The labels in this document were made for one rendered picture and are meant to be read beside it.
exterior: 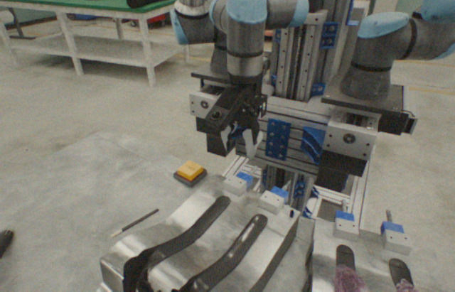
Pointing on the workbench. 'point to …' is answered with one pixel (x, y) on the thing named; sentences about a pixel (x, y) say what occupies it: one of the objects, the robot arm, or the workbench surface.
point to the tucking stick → (134, 223)
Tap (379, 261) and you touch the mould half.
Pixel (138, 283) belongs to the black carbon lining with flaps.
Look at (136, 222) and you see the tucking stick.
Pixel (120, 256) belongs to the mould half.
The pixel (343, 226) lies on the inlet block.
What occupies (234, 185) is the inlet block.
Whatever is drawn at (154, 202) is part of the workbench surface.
